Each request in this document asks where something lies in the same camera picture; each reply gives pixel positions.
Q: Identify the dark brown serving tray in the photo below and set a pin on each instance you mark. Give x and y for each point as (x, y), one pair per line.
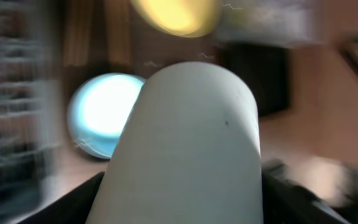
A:
(151, 49)

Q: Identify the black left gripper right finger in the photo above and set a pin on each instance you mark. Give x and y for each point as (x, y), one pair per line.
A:
(288, 203)

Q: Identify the white cup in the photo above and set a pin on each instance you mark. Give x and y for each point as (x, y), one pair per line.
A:
(189, 153)

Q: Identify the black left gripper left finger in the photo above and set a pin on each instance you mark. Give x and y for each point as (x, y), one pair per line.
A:
(72, 208)

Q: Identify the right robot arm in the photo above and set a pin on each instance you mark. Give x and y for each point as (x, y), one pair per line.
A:
(348, 210)

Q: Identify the wooden chopstick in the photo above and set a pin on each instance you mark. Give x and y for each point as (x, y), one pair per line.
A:
(118, 29)
(76, 42)

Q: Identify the black waste bin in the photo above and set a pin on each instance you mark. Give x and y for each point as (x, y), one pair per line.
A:
(265, 70)

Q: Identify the yellow round plate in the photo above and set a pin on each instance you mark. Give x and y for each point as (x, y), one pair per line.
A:
(183, 18)

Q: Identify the grey plastic dish rack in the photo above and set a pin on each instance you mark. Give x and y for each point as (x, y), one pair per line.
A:
(25, 145)

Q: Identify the blue bowl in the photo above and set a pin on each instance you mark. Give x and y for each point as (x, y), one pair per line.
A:
(99, 110)

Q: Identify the clear plastic waste bin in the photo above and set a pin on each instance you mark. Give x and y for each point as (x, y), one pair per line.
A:
(285, 23)

